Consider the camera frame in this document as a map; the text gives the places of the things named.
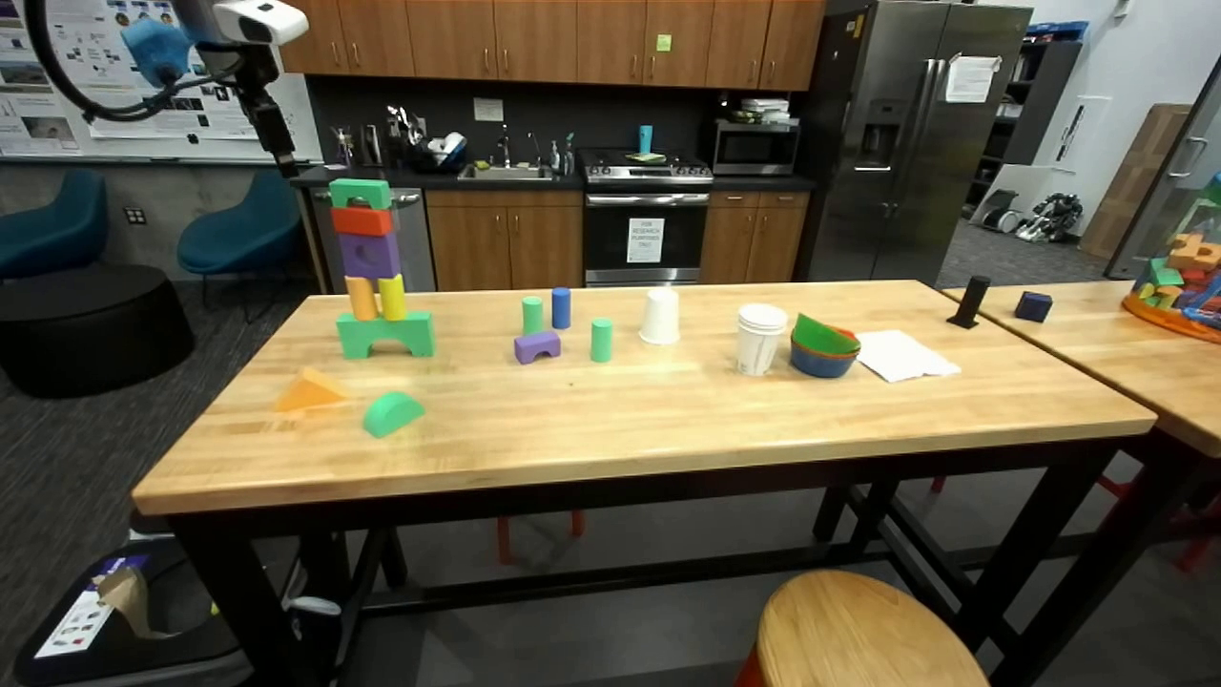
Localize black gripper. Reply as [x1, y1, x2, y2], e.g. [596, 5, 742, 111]
[236, 47, 321, 177]

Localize small green arch block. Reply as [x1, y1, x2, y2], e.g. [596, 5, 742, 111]
[325, 171, 397, 215]

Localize red rectangular block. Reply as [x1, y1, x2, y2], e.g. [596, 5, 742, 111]
[330, 201, 400, 242]

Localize purple block with hole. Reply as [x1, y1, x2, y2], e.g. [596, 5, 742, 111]
[336, 229, 406, 281]

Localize yellow cylinder block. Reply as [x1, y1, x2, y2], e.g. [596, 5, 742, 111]
[373, 271, 414, 325]

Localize orange flat block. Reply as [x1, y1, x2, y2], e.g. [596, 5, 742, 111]
[275, 364, 350, 414]

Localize green half-round block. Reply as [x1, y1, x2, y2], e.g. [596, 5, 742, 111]
[358, 387, 432, 443]

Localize small purple arch block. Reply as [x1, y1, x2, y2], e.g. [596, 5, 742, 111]
[512, 327, 565, 368]

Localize pile of floor gear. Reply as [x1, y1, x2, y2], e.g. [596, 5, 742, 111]
[968, 187, 1083, 248]

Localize colourful toy block pile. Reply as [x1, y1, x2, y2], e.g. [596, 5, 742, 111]
[1135, 229, 1221, 322]

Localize teal lounge chair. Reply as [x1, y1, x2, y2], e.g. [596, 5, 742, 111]
[175, 169, 311, 281]
[0, 169, 112, 281]

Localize dish rack with dishes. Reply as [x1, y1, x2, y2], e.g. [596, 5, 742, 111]
[377, 104, 472, 178]

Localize steel sink with faucet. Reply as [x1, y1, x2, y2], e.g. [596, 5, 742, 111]
[456, 125, 579, 187]

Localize brown wooden base cabinet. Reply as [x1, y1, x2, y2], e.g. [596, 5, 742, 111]
[697, 187, 813, 285]
[423, 187, 588, 293]

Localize white poster board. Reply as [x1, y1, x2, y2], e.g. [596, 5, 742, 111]
[0, 0, 321, 169]

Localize black round ottoman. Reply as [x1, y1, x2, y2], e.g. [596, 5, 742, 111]
[0, 260, 198, 406]

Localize white paper notice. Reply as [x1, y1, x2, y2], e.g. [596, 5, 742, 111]
[943, 55, 1005, 107]
[621, 215, 669, 267]

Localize white tapered plastic cup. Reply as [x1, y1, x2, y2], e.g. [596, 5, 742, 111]
[638, 281, 685, 346]

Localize steel oven with stove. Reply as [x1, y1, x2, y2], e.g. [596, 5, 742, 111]
[579, 151, 717, 285]

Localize long wooden table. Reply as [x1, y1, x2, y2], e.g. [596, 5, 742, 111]
[131, 434, 1157, 687]

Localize steel microwave oven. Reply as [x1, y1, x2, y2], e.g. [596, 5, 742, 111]
[710, 116, 804, 178]

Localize white dishes stack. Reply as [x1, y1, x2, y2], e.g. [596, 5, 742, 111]
[737, 96, 799, 125]

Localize white ribbed cup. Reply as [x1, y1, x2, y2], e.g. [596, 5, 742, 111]
[732, 297, 793, 378]

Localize black floor bin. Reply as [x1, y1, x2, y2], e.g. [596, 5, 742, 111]
[12, 532, 246, 687]

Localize green bowl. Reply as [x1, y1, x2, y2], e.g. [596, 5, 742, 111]
[790, 312, 864, 364]

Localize blue bowl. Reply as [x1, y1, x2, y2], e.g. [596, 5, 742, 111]
[785, 341, 864, 383]

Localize steel refrigerator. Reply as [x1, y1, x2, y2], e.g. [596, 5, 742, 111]
[803, 0, 1040, 285]

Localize white paper napkin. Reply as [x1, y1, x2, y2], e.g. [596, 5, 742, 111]
[854, 327, 966, 387]

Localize black shelving unit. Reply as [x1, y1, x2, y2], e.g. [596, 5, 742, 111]
[1005, 14, 1093, 169]

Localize dark blue cube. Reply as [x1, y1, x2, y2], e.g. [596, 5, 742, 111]
[1013, 285, 1059, 325]

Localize brown wooden board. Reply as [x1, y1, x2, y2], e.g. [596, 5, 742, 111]
[1082, 104, 1195, 267]

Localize glass door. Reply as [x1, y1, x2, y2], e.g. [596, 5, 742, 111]
[1102, 55, 1221, 281]

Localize orange toy tray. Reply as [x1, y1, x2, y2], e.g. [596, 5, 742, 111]
[1118, 285, 1221, 346]

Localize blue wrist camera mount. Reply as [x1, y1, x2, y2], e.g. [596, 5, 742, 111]
[121, 14, 195, 90]

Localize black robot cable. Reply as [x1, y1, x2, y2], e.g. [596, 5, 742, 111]
[22, 0, 250, 125]

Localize brown wooden wall cabinets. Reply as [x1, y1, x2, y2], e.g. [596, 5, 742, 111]
[280, 0, 831, 96]

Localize black cylindrical post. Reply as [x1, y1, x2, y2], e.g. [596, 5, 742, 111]
[952, 271, 996, 333]

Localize black metal table frame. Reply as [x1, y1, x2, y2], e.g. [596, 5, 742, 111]
[990, 422, 1221, 687]

